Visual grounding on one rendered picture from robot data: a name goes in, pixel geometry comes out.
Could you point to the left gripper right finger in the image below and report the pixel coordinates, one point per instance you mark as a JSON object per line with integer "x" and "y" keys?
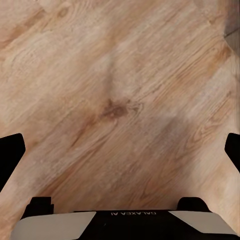
{"x": 232, "y": 148}

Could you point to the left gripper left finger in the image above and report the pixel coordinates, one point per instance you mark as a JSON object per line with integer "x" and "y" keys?
{"x": 12, "y": 149}

